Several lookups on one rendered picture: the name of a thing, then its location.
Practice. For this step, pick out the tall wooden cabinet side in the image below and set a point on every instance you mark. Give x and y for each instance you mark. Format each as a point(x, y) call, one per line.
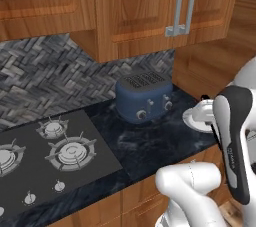
point(216, 64)

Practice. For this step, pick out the wooden wall cupboard door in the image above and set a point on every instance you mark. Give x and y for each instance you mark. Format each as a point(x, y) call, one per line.
point(213, 4)
point(133, 11)
point(40, 1)

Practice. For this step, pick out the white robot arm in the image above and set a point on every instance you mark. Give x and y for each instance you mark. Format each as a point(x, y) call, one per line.
point(233, 144)

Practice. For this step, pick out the wooden drawer front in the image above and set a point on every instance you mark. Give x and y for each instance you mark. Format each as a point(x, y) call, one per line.
point(96, 214)
point(141, 192)

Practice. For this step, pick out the black gas hob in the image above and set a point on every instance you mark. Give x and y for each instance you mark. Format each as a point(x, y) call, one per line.
point(33, 171)

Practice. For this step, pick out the silver hob knob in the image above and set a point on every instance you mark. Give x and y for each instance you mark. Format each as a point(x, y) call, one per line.
point(29, 198)
point(59, 186)
point(1, 211)

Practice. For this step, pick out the white plate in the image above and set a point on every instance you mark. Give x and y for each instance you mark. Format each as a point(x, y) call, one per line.
point(196, 117)

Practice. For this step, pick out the blue toaster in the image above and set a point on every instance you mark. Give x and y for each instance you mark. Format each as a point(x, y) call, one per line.
point(143, 99)

